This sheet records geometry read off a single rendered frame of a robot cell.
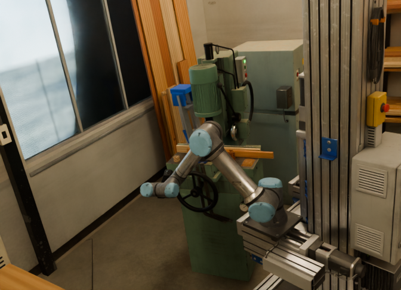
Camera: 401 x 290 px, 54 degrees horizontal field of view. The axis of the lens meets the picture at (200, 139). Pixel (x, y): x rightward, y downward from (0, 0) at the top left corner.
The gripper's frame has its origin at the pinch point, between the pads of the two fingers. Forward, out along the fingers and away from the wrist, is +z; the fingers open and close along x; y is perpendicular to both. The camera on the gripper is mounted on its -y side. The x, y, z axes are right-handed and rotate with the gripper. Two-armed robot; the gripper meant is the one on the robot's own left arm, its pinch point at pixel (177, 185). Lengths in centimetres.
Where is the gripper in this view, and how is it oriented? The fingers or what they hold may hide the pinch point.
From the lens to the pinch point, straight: 240.4
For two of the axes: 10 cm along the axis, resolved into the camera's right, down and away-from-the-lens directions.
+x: 9.0, -0.3, -4.3
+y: -0.1, 10.0, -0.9
